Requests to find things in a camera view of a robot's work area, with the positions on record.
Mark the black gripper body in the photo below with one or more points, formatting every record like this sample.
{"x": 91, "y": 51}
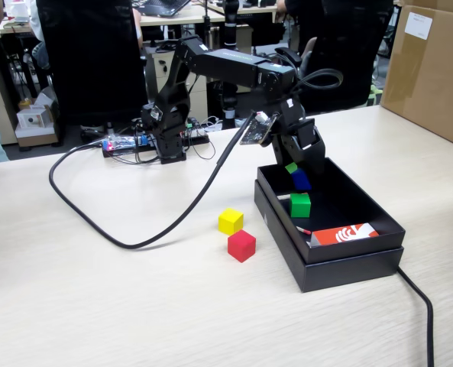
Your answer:
{"x": 296, "y": 126}

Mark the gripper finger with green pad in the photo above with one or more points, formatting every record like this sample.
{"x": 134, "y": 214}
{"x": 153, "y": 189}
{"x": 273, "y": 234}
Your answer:
{"x": 285, "y": 156}

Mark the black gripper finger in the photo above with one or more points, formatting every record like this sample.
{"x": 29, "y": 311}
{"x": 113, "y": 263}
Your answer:
{"x": 314, "y": 160}

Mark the blue wooden cube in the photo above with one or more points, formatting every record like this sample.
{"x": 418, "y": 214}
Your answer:
{"x": 301, "y": 181}

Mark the green wooden cube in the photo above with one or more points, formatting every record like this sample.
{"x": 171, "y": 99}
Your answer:
{"x": 300, "y": 206}

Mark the yellow wooden cube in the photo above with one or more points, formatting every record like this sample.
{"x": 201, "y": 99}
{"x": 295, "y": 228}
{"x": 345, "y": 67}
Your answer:
{"x": 230, "y": 223}

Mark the red wooden cube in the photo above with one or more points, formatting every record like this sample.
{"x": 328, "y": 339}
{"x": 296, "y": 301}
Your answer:
{"x": 241, "y": 246}

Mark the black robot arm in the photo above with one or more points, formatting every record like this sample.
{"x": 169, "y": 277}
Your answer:
{"x": 230, "y": 65}

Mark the black cardboard box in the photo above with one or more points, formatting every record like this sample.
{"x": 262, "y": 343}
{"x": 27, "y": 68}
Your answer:
{"x": 344, "y": 206}

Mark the black open box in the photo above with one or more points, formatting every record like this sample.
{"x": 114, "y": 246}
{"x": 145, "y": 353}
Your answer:
{"x": 348, "y": 273}

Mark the large brown cardboard box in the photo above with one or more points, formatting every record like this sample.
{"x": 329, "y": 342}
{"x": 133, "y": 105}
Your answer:
{"x": 432, "y": 84}

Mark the small open cardboard box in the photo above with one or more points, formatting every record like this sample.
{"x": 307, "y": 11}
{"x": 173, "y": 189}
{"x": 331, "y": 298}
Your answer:
{"x": 35, "y": 139}

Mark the white orange product box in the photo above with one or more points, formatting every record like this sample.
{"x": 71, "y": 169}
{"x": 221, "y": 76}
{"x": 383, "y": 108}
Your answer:
{"x": 31, "y": 120}

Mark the white stick red tip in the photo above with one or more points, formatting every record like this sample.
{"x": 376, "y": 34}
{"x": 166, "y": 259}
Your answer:
{"x": 283, "y": 197}
{"x": 304, "y": 230}

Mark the person in dark clothes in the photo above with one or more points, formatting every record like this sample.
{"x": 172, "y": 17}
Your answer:
{"x": 309, "y": 49}

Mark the orange white card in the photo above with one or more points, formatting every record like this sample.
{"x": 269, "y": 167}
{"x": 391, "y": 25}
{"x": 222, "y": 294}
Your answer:
{"x": 329, "y": 237}

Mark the green black floor item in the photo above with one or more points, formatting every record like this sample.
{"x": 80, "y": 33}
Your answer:
{"x": 375, "y": 97}

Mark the black office chair with armrest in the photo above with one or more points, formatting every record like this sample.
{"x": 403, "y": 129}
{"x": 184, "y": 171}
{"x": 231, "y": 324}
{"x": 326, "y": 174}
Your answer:
{"x": 344, "y": 38}

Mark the narrow beige cabinet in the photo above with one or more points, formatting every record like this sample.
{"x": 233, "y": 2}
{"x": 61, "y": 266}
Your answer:
{"x": 245, "y": 38}

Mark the black pole white bands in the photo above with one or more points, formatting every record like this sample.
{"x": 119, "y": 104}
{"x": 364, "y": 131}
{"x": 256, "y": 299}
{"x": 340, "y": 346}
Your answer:
{"x": 230, "y": 23}

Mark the beige office desk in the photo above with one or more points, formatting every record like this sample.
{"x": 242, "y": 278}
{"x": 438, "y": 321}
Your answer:
{"x": 188, "y": 17}

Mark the beige cabinet with lock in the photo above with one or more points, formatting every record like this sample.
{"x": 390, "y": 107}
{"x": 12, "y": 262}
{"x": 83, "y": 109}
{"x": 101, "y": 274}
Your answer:
{"x": 153, "y": 65}

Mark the controller board pink light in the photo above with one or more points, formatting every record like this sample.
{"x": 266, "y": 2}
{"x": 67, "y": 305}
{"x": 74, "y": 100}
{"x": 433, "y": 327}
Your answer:
{"x": 123, "y": 142}

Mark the black laptop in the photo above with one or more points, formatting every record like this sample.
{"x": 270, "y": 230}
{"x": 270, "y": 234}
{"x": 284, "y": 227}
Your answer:
{"x": 161, "y": 7}

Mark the black mesh office chair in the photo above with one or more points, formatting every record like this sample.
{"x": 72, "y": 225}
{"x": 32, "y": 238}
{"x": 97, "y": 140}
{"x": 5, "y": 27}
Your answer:
{"x": 92, "y": 57}

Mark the person in white shirt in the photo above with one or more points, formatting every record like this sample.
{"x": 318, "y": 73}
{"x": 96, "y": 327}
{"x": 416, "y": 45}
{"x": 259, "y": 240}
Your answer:
{"x": 39, "y": 53}

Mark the beige desk with clutter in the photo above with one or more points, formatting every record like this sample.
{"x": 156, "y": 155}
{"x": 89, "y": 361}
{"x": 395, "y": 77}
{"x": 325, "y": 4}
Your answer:
{"x": 16, "y": 31}

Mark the white container pink label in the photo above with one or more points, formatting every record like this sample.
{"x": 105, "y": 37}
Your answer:
{"x": 20, "y": 11}

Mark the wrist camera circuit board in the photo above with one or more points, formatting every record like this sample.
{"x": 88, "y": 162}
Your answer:
{"x": 258, "y": 132}

